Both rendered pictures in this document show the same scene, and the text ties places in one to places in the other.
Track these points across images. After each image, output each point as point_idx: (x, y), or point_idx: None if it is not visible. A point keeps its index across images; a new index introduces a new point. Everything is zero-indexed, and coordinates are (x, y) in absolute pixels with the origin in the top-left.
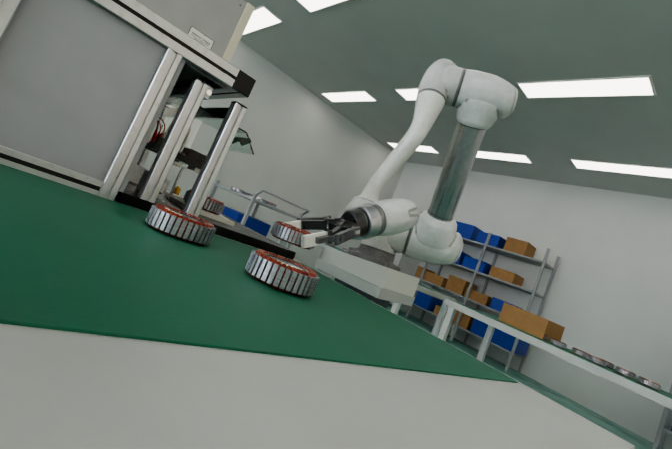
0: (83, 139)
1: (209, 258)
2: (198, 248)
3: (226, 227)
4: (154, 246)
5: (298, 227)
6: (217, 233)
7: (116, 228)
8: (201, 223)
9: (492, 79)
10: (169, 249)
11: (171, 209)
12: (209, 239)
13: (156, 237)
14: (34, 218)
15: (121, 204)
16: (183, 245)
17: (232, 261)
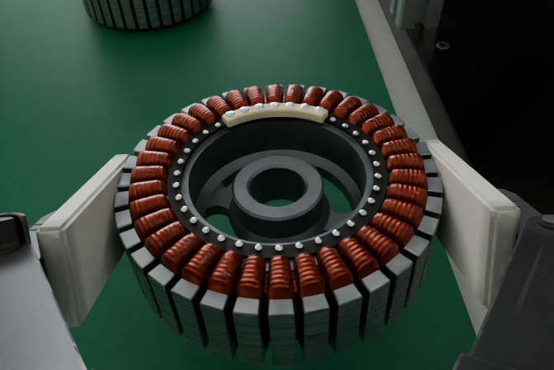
0: None
1: (0, 14)
2: (64, 12)
3: (481, 102)
4: None
5: (474, 254)
6: (423, 101)
7: None
8: None
9: None
10: None
11: None
12: (91, 10)
13: None
14: None
15: None
16: None
17: (14, 44)
